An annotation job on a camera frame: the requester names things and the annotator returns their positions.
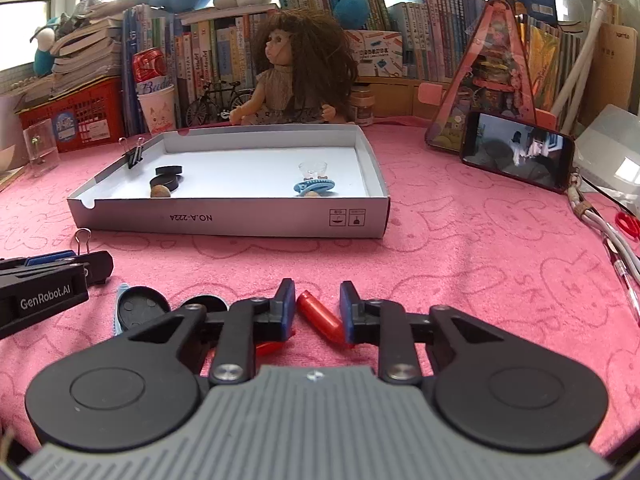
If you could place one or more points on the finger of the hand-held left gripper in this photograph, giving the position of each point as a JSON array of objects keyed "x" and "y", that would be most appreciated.
[
  {"x": 47, "y": 258},
  {"x": 97, "y": 267}
]

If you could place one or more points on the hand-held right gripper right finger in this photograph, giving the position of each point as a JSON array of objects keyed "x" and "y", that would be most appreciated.
[{"x": 348, "y": 315}]

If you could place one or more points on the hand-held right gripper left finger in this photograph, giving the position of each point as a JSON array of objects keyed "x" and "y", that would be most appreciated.
[{"x": 285, "y": 310}]

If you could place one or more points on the large black binder clip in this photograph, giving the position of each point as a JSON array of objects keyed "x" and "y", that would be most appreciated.
[{"x": 82, "y": 251}]

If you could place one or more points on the light blue plastic clip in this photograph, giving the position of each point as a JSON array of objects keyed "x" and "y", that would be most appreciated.
[{"x": 120, "y": 310}]

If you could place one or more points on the large black round lid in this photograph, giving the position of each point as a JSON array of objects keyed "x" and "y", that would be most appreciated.
[{"x": 142, "y": 310}]

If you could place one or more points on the deep black round cap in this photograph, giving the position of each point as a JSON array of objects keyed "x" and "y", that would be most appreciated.
[{"x": 202, "y": 302}]

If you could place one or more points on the small brown nut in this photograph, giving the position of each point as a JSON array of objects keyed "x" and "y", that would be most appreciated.
[{"x": 160, "y": 191}]

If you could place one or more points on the small black round lid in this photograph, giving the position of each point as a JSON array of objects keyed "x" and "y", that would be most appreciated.
[
  {"x": 165, "y": 182},
  {"x": 169, "y": 170}
]

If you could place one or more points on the blue bear hair clip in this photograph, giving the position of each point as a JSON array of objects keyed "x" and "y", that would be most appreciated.
[{"x": 312, "y": 186}]

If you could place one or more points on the clear round plastic dish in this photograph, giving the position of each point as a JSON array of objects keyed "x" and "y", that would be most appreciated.
[{"x": 312, "y": 169}]

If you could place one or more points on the white cardboard box tray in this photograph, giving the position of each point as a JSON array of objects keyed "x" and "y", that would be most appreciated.
[{"x": 250, "y": 170}]

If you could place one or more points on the clear acrylic block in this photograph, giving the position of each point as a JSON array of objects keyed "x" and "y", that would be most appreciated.
[{"x": 42, "y": 150}]

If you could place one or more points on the small black binder clip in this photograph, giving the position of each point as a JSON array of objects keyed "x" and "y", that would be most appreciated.
[{"x": 134, "y": 157}]

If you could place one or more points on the pink bunny print cloth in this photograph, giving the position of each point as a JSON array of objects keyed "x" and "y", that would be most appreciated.
[{"x": 475, "y": 270}]

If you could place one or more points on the red plastic crate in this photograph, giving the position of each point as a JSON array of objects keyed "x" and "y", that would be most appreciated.
[{"x": 85, "y": 115}]

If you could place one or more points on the white cat print paper cup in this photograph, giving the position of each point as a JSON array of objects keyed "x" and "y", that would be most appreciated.
[{"x": 157, "y": 110}]

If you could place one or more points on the small jar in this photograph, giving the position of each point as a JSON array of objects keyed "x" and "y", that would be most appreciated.
[{"x": 361, "y": 107}]

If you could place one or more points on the red beer can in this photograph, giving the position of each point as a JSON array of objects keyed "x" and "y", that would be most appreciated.
[{"x": 150, "y": 65}]

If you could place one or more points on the black toy bicycle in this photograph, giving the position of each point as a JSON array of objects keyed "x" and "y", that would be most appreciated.
[{"x": 239, "y": 101}]

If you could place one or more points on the blue white plush toy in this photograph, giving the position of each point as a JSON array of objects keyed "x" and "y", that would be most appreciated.
[{"x": 42, "y": 45}]

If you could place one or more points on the stack of lying books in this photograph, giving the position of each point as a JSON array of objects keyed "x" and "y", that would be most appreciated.
[{"x": 85, "y": 45}]

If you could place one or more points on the brown cardboard shelf box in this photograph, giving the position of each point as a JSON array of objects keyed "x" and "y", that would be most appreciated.
[{"x": 395, "y": 97}]

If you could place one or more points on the black smartphone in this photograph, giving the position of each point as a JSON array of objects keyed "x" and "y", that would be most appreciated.
[{"x": 515, "y": 152}]

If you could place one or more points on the row of standing books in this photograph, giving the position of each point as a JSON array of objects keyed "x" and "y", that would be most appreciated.
[{"x": 210, "y": 45}]

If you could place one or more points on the brown haired doll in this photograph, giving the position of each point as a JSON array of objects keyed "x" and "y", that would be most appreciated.
[{"x": 300, "y": 60}]

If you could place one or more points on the grey plush toy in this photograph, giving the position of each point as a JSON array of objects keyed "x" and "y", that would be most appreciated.
[{"x": 85, "y": 10}]

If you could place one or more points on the colourful printed carton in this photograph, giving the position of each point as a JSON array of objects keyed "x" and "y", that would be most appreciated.
[{"x": 375, "y": 52}]

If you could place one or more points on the red clear pen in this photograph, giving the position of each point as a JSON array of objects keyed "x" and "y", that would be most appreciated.
[{"x": 625, "y": 275}]

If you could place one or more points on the pink house-shaped stand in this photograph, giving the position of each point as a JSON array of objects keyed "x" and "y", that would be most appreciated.
[{"x": 492, "y": 60}]

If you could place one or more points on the red scissors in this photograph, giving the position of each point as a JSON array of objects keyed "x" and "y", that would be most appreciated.
[{"x": 627, "y": 225}]

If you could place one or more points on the translucent plastic folder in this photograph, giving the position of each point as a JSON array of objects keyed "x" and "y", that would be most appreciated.
[{"x": 612, "y": 150}]

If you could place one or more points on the brown cardboard sheet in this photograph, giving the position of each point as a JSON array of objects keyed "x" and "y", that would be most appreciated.
[{"x": 620, "y": 70}]

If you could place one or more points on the white plastic pipe frame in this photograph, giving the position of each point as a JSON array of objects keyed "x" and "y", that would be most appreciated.
[{"x": 580, "y": 60}]

